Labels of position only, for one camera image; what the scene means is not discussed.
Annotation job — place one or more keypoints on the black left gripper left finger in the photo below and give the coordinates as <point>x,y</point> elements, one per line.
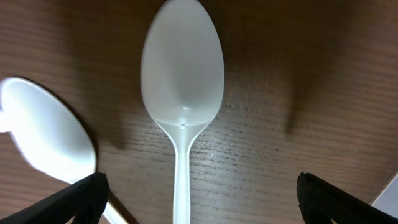
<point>81,202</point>

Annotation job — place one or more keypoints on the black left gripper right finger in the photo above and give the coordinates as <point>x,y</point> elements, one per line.
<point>323,203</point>

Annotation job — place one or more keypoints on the white plastic spoon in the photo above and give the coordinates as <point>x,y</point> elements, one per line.
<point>182,84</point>
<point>4,123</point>
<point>49,136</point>

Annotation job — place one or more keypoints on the clear perforated plastic basket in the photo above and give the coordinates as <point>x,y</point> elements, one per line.
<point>386,201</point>

